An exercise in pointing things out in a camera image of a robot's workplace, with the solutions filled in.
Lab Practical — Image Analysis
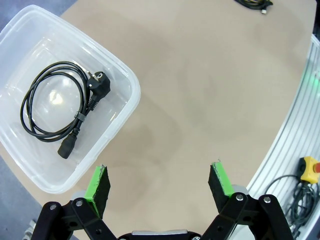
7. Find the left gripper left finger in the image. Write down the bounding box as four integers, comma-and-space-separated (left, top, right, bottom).
32, 164, 118, 240

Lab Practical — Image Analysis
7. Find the black USB cable with tie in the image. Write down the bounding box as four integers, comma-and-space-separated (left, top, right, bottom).
233, 0, 275, 15

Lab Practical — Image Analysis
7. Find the yellow emergency stop button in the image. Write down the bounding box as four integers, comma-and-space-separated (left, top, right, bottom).
299, 156, 320, 183

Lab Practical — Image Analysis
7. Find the aluminium profile rail frame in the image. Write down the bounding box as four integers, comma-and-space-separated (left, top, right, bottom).
246, 33, 320, 240

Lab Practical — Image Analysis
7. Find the black cable bundle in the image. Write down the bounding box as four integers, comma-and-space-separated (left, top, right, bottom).
264, 173, 320, 238

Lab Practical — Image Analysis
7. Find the black power cable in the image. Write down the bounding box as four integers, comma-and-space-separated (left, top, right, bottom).
20, 61, 111, 160

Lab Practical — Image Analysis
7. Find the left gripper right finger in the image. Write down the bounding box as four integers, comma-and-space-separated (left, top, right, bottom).
199, 161, 295, 240

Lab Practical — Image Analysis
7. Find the clear plastic storage box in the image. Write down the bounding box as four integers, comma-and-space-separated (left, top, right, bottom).
0, 4, 141, 195

